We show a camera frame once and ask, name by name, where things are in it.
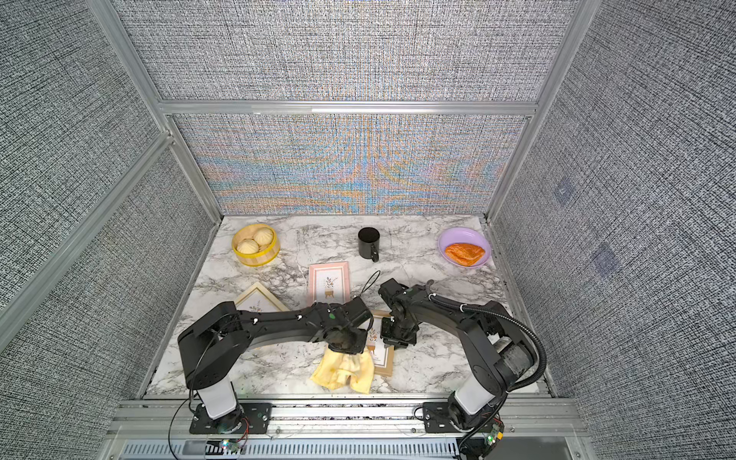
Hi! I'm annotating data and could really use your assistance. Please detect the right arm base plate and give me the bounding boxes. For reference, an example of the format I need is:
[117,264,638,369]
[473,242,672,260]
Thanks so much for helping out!
[415,402,505,436]

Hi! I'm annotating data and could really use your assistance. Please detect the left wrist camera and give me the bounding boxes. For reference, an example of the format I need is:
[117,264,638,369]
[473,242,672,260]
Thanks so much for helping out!
[341,296,374,329]

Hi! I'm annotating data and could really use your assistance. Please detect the yellow bamboo steamer basket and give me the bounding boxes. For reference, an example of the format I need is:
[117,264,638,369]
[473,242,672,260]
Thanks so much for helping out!
[231,223,281,268]

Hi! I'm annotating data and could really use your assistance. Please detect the light wood picture frame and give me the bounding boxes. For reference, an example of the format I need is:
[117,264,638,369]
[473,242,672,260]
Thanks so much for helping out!
[235,282,289,312]

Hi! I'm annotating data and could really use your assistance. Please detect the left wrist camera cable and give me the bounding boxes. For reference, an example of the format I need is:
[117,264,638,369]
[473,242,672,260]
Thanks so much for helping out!
[353,268,383,300]

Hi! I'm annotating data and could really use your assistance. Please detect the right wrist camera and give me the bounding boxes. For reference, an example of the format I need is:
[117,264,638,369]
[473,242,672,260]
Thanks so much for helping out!
[379,278,408,309]

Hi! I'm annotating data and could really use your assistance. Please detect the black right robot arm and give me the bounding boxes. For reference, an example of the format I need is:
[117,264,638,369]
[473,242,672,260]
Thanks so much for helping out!
[379,279,547,433]

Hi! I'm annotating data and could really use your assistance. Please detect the black corrugated cable conduit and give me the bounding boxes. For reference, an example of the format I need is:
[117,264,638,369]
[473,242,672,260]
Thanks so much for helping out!
[427,281,547,392]

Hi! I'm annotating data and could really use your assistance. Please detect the pink picture frame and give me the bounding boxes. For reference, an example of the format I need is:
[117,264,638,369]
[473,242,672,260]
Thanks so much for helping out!
[308,262,351,304]

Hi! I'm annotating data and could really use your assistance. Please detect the aluminium front rail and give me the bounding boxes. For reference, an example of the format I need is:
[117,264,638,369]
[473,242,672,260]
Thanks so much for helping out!
[98,394,596,459]

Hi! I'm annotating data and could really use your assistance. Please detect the purple bowl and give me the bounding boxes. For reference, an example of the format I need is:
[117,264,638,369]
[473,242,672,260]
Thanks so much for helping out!
[438,227,492,268]

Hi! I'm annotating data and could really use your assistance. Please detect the right steamed bun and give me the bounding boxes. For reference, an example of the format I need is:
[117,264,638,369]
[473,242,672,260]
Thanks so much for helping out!
[252,227,274,246]

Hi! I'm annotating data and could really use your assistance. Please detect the yellow microfibre cloth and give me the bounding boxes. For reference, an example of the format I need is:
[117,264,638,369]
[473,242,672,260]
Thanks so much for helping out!
[310,348,375,394]

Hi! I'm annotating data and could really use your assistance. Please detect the black mug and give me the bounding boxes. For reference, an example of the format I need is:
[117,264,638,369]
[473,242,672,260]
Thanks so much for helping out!
[358,227,381,263]

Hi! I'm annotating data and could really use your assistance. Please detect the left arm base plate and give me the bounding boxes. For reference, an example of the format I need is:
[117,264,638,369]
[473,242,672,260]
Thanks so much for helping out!
[189,402,272,435]

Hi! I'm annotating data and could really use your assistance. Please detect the wooden picture frame deer print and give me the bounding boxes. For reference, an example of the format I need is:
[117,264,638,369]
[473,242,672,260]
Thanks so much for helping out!
[366,310,394,377]

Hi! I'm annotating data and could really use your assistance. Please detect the orange food in bowl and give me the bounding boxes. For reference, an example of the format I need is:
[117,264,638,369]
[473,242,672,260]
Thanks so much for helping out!
[444,243,486,266]

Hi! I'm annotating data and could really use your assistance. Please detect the steamed bun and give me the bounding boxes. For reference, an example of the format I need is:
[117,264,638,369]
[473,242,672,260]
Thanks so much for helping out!
[236,239,260,255]
[252,227,274,246]

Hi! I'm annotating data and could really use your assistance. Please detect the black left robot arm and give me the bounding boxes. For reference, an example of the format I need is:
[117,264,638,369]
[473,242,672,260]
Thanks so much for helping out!
[177,297,374,422]

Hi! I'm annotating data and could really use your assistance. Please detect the left steamed bun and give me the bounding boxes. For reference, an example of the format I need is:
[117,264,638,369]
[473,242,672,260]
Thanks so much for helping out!
[236,239,260,255]

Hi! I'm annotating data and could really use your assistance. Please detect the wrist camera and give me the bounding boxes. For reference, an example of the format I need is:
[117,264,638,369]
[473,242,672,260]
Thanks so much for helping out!
[379,278,408,309]
[341,296,374,329]

